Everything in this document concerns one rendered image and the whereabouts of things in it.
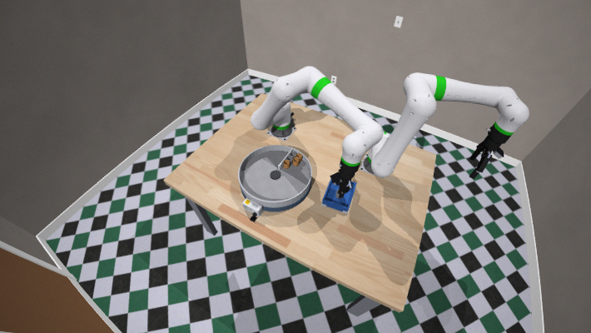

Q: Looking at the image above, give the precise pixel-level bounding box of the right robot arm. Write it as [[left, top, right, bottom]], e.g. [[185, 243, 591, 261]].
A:
[[251, 67, 384, 174]]

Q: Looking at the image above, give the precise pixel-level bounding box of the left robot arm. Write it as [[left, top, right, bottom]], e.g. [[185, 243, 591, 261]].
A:
[[363, 72, 529, 177]]

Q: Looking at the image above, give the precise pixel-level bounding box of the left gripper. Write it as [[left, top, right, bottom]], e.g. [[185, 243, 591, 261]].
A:
[[469, 135, 501, 179]]

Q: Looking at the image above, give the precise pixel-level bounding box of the blue open crate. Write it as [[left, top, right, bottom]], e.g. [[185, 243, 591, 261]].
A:
[[322, 179, 356, 211]]

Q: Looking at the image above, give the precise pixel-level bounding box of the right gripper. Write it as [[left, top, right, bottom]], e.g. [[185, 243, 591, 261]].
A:
[[338, 169, 355, 198]]

